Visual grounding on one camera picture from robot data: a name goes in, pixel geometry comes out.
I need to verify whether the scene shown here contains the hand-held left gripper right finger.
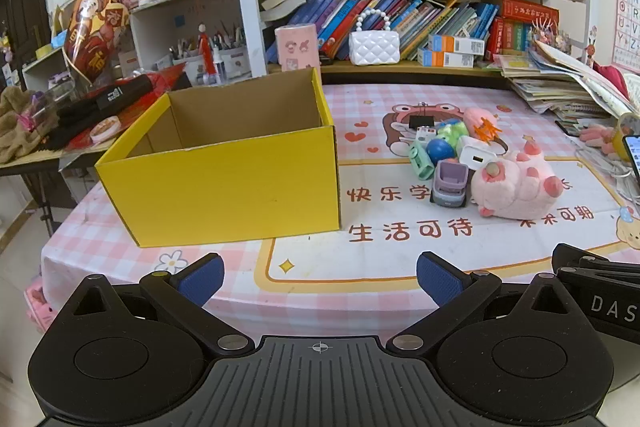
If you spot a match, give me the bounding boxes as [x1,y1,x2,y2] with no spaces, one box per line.
[385,251,583,354]

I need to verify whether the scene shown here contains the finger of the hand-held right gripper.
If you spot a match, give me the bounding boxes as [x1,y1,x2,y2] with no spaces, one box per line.
[551,243,640,275]
[556,266,640,343]

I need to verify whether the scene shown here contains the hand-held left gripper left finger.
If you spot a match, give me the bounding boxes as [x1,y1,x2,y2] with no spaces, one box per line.
[60,253,256,356]

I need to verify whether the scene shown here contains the pink plush pig toy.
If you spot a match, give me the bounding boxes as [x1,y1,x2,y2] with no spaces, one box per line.
[471,142,568,220]

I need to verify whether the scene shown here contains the purple toy truck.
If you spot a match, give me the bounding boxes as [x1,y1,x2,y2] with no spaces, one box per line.
[431,159,471,208]

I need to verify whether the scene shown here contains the yellow cardboard box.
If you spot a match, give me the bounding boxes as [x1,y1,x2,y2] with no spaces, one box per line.
[95,68,342,249]

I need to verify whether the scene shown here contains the mint green round toy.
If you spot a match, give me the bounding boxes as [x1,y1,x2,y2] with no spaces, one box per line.
[407,142,435,180]

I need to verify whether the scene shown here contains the blue ball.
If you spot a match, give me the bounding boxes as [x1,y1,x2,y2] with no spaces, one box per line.
[426,138,455,162]

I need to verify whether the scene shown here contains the white charger plug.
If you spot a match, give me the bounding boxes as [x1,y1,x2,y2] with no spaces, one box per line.
[457,136,498,170]

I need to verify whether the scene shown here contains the light green toy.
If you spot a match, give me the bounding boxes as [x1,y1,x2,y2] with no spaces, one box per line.
[437,119,471,142]

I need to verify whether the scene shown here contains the smartphone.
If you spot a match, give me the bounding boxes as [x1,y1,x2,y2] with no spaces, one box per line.
[622,134,640,182]

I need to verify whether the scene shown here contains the black binder clip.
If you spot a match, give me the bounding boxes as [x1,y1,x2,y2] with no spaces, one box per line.
[409,104,435,128]

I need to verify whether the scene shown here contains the pink bag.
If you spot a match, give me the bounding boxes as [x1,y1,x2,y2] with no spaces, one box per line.
[25,284,57,333]

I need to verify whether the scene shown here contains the pink toy with orange clip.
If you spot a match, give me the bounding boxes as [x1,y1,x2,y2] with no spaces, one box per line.
[465,107,502,140]

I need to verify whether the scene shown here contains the stack of booklets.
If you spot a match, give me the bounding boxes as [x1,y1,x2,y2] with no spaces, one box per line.
[500,41,636,115]

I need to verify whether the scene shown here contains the round tape roll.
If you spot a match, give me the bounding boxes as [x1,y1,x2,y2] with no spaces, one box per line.
[90,117,121,142]

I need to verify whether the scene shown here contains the long black box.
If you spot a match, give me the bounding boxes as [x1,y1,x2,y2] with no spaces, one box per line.
[95,74,153,110]

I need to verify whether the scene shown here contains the red plastic wrapped paper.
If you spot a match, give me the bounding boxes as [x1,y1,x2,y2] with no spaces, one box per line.
[65,62,193,148]

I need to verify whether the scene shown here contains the black side table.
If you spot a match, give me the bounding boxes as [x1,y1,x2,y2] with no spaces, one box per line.
[0,142,101,238]

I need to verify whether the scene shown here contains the white pen holder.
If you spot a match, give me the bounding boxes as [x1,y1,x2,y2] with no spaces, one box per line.
[215,47,247,80]
[170,49,203,84]

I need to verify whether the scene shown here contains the orange and blue carton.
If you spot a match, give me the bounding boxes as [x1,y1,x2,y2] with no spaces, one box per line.
[429,34,488,54]
[417,48,475,68]

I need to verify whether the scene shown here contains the red hanging doll ornament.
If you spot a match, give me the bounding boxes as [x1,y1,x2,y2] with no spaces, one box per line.
[197,24,213,85]

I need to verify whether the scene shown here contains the thick red books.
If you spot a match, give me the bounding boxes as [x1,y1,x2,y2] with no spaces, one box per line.
[487,0,560,58]

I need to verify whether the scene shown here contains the brown plush cloth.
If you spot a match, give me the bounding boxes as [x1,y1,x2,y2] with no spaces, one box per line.
[0,87,51,165]

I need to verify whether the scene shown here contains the white quilted handbag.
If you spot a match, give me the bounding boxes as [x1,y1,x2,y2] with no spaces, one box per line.
[348,9,401,66]

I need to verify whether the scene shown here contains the pink cartoon box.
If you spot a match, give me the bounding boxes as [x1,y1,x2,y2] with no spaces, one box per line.
[275,23,321,72]

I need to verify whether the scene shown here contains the small white shelf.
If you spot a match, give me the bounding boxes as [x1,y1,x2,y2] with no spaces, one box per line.
[22,52,69,94]

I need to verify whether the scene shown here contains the white storage cabinet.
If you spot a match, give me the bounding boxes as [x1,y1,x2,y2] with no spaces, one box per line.
[129,0,251,85]

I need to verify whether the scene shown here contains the row of blue books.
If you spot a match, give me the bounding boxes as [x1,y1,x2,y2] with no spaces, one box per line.
[290,0,501,62]

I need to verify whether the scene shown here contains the red gold figure decoration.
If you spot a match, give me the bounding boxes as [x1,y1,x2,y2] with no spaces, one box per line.
[64,0,132,84]

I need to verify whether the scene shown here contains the white cable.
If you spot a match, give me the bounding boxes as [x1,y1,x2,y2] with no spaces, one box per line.
[575,147,637,198]

